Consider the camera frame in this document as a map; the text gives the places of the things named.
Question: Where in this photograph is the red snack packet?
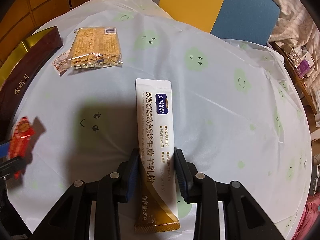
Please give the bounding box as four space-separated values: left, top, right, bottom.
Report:
7 116 36 179

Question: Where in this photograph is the white gold milk powder sachet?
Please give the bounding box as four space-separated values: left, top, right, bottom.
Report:
135 79 180 233

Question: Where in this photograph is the small white pink snack packet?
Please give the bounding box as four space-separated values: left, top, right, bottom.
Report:
52 51 69 76

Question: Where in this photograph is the clear pack crispy rice cake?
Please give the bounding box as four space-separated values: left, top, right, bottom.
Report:
68 27 123 69

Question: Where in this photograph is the light blue smiley tablecloth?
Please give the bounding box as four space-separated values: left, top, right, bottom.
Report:
7 0 311 239

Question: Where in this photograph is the dark red gold gift box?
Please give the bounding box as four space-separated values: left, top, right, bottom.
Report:
1 26 63 131

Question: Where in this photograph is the pink cloth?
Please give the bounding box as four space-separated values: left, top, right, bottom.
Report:
292 193 320 240

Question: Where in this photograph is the wooden side table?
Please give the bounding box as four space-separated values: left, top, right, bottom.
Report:
270 42 317 114

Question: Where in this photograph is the purple white small box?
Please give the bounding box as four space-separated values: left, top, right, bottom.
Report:
295 58 314 78

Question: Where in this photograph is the yellow blue chair cushion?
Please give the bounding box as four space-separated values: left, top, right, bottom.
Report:
159 0 280 45

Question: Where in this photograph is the beige patterned bedding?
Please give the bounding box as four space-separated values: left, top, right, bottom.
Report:
249 0 320 63

